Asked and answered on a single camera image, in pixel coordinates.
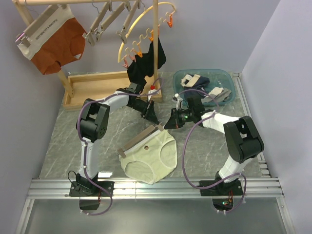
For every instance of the wooden drying rack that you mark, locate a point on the wooden drying rack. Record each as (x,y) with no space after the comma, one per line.
(80,87)

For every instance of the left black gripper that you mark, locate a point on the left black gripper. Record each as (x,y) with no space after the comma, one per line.
(149,114)

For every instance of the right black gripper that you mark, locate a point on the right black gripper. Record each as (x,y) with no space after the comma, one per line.
(174,122)

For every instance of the navy blue underwear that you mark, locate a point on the navy blue underwear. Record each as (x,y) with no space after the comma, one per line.
(196,82)

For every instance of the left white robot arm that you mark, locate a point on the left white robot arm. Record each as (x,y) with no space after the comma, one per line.
(92,124)

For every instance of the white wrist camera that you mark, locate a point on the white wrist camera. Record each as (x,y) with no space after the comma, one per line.
(153,91)
(178,101)

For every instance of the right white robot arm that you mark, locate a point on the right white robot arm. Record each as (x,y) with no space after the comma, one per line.
(242,138)

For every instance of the beige hanger with orange underwear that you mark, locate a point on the beige hanger with orange underwear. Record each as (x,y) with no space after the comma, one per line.
(37,23)

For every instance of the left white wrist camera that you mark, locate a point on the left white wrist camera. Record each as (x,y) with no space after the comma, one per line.
(153,91)

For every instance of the yellow curved clip hanger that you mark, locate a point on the yellow curved clip hanger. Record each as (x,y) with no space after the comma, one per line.
(143,28)

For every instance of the pale yellow underwear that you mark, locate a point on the pale yellow underwear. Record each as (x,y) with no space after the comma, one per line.
(152,159)

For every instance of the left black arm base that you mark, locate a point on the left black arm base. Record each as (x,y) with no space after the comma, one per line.
(90,195)

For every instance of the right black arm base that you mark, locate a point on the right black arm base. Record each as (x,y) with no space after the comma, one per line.
(226,196)

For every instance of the grey underwear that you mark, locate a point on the grey underwear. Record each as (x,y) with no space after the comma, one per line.
(217,94)

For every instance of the black underwear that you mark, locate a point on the black underwear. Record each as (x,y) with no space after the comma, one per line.
(142,67)

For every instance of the teal plastic basin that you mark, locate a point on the teal plastic basin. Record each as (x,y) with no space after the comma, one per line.
(218,78)

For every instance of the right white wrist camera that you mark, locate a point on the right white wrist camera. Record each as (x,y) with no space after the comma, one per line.
(178,101)

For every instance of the aluminium mounting rail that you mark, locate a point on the aluminium mounting rail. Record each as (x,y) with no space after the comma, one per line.
(170,206)

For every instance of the orange white underwear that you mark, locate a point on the orange white underwear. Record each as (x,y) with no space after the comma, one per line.
(58,42)

